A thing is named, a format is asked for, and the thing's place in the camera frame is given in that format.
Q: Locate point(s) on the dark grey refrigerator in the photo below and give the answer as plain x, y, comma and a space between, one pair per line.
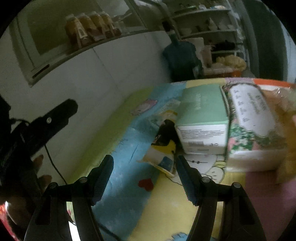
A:
270, 40

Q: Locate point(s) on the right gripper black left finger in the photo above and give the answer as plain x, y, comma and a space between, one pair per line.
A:
50, 219

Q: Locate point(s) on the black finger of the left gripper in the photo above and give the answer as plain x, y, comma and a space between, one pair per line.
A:
42, 129

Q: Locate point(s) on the yellow dried food bag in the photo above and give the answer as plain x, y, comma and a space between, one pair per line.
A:
232, 61

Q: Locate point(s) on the metal kitchen shelf rack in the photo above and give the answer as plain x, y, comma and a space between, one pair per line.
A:
214, 21

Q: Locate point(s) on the floral tissue pack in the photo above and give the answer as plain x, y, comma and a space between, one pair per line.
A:
256, 136

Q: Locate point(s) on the orange drink bottles row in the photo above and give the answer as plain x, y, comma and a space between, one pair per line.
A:
84, 30

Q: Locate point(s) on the orange rimmed cardboard tray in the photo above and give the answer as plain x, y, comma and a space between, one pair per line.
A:
271, 82

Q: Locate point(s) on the green cloth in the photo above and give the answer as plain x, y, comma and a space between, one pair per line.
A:
284, 99

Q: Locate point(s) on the mint green carton box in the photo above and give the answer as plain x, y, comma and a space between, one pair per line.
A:
203, 120

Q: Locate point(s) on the colourful cartoon play mat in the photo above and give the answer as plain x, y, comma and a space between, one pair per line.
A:
141, 202

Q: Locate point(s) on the left hand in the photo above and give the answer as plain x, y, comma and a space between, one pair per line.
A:
24, 192

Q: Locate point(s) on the green water jug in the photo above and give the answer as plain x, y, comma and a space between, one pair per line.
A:
181, 57

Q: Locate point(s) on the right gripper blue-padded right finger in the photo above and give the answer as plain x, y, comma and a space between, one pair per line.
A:
239, 218

